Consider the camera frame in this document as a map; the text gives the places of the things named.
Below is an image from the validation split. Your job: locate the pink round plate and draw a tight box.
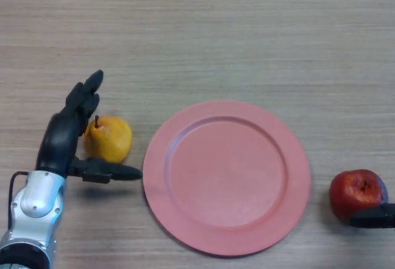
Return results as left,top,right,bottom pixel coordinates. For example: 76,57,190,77
142,99,312,257

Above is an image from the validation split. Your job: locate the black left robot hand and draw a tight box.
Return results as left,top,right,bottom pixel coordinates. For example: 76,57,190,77
35,70,143,184

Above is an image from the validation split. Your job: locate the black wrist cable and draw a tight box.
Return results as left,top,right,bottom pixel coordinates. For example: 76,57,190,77
7,170,31,230

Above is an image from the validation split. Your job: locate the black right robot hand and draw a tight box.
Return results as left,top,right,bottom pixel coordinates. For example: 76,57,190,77
348,203,395,229

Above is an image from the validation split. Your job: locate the red apple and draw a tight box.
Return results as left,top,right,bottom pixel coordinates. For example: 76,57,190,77
328,169,389,225

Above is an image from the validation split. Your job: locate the yellow pear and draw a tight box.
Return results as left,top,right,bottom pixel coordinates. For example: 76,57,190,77
83,114,133,164

